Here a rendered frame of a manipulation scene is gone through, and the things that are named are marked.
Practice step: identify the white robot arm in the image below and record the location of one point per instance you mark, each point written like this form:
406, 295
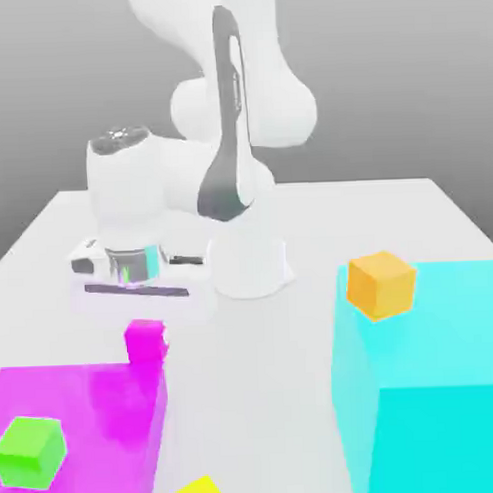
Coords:
241, 110

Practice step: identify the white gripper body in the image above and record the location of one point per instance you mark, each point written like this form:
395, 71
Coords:
144, 300

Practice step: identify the large cyan box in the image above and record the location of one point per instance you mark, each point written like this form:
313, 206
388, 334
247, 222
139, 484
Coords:
428, 404

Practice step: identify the large magenta box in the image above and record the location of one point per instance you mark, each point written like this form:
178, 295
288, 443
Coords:
77, 436

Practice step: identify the small yellow cube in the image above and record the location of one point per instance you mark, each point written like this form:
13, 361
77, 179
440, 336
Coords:
199, 492

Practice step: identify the small green cube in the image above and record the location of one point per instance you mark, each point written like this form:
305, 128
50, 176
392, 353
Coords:
31, 452

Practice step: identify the small magenta cube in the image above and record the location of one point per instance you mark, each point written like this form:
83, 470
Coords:
143, 342

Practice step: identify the small orange cube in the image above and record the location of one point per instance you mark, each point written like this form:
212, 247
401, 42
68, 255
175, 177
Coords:
382, 285

